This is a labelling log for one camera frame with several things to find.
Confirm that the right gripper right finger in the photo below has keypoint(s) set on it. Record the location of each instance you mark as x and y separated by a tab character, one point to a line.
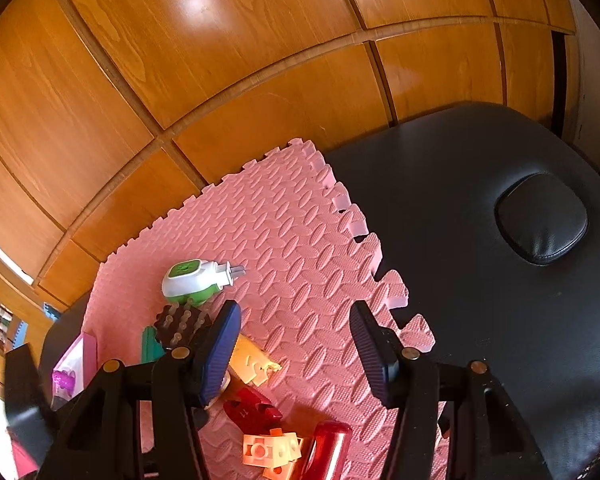
379	351

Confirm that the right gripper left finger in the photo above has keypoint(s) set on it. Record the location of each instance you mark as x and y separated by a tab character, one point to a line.
213	355

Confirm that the yellow plastic piece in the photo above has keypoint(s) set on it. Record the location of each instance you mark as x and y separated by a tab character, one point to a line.
250	364

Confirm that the dark brown massage brush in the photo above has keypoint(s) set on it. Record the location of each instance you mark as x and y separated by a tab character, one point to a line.
177	325

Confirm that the purple perforated dome toy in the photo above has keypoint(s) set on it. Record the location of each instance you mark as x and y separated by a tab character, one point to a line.
63	384

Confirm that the teal plastic cup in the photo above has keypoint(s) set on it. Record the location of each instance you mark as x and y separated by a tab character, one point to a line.
150	348

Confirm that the green white plug device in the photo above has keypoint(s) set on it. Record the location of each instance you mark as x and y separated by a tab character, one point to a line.
195	281

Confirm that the red puzzle piece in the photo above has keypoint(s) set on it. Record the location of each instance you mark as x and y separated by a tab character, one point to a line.
252	412

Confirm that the red cylinder bottle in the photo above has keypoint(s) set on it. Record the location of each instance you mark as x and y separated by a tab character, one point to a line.
328	451

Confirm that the orange building block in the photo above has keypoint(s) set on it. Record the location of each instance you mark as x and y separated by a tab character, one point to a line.
278	453

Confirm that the pink white shallow tray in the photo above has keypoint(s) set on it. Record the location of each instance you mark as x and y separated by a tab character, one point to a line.
81	357

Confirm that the wooden door with shelves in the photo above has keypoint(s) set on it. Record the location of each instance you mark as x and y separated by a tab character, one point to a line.
22	317

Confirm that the pink foam puzzle mat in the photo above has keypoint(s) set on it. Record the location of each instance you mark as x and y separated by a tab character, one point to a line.
308	256

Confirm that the black face hole cushion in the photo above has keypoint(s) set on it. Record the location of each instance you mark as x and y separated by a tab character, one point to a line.
541	218

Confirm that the wooden wall cabinet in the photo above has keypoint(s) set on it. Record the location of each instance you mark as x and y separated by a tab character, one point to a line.
112	112

